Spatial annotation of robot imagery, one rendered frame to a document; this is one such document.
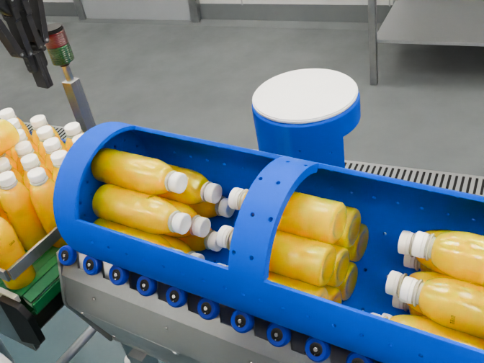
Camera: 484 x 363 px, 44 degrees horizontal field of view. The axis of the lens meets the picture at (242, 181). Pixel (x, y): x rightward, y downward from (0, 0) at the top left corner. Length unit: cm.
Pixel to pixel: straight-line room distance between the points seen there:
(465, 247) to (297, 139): 70
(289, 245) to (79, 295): 60
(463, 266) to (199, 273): 41
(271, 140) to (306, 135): 10
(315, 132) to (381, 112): 201
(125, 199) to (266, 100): 58
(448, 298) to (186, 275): 42
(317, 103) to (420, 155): 165
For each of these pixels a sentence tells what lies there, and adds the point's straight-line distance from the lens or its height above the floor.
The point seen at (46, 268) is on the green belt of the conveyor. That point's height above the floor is 90.
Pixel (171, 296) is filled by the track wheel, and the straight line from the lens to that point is 118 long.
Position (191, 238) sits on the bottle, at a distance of 121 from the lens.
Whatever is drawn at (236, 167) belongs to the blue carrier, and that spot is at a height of 111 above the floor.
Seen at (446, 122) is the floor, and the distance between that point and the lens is 339.
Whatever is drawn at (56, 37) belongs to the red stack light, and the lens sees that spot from 171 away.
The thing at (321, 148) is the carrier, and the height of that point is 95.
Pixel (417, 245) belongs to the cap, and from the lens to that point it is 92.
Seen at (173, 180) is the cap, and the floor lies 117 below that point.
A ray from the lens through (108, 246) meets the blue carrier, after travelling 113.
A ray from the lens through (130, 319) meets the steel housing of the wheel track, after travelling 131.
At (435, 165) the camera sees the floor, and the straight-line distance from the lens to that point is 306.
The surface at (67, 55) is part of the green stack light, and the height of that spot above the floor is 118.
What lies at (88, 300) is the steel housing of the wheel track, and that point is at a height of 87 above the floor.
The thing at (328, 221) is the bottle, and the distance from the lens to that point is 94.
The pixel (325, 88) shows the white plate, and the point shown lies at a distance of 159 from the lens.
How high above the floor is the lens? 180
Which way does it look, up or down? 36 degrees down
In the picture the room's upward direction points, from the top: 11 degrees counter-clockwise
